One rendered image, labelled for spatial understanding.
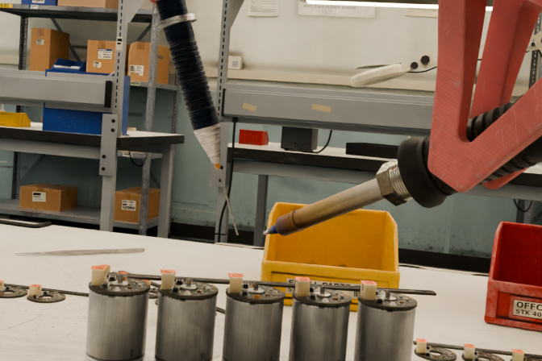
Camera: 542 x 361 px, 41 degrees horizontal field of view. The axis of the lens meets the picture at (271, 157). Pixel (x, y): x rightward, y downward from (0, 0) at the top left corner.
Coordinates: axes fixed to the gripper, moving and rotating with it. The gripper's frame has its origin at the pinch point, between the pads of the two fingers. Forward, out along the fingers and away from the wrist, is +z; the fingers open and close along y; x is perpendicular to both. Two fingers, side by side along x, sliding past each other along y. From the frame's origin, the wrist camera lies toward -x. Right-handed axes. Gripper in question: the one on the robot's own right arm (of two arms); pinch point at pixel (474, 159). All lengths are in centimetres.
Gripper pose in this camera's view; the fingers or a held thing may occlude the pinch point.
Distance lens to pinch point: 24.3
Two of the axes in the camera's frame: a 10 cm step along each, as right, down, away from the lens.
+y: -6.5, 0.0, -7.6
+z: -4.1, 8.4, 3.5
